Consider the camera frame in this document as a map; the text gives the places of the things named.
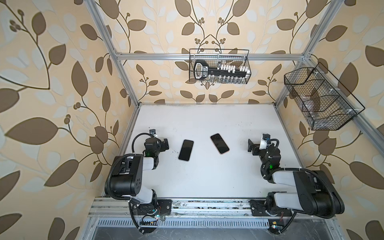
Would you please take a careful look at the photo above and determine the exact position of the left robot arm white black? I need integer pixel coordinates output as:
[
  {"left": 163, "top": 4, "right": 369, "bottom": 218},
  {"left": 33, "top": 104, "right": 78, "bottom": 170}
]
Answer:
[{"left": 105, "top": 129, "right": 172, "bottom": 235}]

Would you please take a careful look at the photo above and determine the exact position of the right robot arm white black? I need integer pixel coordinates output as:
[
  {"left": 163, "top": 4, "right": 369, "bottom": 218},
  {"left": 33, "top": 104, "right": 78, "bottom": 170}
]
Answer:
[{"left": 248, "top": 134, "right": 345, "bottom": 235}]

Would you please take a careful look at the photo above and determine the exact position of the black phone on table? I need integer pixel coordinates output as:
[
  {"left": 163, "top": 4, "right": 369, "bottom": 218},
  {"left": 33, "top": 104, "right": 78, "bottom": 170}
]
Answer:
[{"left": 178, "top": 140, "right": 194, "bottom": 162}]

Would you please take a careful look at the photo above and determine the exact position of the black white tool in basket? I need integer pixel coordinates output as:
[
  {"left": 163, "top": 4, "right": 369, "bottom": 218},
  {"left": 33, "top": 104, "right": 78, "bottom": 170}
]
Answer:
[{"left": 190, "top": 60, "right": 252, "bottom": 82}]

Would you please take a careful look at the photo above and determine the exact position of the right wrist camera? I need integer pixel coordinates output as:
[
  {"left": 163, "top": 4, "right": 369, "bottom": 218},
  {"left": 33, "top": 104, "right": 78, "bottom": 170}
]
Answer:
[{"left": 259, "top": 133, "right": 271, "bottom": 150}]

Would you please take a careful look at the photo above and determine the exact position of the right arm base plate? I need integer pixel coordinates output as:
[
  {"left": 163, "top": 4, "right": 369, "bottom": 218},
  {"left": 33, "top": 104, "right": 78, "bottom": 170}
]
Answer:
[{"left": 249, "top": 199, "right": 293, "bottom": 218}]

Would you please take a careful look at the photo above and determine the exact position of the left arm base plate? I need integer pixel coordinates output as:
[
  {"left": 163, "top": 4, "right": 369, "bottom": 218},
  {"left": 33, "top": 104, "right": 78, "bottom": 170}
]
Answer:
[{"left": 133, "top": 199, "right": 172, "bottom": 216}]

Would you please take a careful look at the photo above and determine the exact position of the aluminium front rail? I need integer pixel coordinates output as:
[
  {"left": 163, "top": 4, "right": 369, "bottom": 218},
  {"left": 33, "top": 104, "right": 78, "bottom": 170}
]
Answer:
[{"left": 87, "top": 197, "right": 337, "bottom": 229}]

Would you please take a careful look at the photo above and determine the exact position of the side wire basket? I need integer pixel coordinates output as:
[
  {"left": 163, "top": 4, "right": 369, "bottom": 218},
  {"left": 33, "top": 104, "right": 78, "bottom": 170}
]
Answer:
[{"left": 284, "top": 62, "right": 366, "bottom": 131}]

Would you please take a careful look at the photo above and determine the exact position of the back wire basket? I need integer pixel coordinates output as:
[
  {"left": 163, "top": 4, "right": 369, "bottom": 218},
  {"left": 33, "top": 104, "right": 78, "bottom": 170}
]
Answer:
[{"left": 189, "top": 48, "right": 252, "bottom": 85}]

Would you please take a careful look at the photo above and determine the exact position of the aluminium cage frame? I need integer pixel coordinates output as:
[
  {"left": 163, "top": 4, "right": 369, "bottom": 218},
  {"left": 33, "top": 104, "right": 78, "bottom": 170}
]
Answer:
[{"left": 83, "top": 0, "right": 384, "bottom": 240}]

